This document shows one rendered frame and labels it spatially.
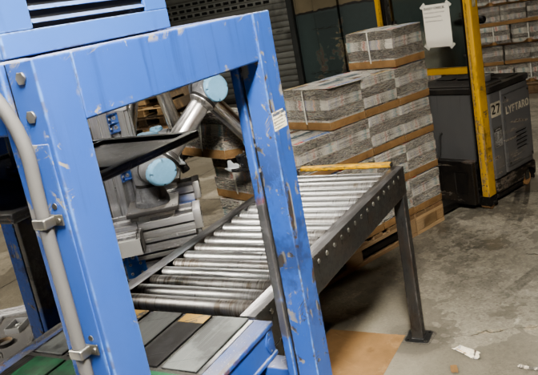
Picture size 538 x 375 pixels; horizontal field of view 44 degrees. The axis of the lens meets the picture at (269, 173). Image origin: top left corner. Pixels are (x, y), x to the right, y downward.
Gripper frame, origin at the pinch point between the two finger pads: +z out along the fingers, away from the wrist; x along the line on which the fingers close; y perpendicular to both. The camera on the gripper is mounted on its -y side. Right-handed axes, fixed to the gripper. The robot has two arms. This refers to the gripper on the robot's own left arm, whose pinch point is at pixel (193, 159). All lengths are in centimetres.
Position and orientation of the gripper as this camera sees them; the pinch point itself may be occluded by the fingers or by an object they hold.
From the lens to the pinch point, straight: 358.3
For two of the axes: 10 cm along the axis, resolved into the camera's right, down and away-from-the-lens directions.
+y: -3.2, -8.8, -3.7
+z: 6.7, 0.7, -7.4
